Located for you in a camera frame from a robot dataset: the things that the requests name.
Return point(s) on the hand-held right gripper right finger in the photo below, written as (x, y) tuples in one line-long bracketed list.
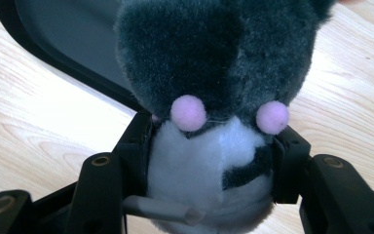
[(290, 165)]

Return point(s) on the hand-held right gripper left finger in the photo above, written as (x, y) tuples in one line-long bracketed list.
[(134, 152)]

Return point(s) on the grey and white plush toy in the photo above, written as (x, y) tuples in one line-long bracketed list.
[(207, 113)]

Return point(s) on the black oval tray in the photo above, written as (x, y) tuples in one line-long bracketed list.
[(74, 55)]

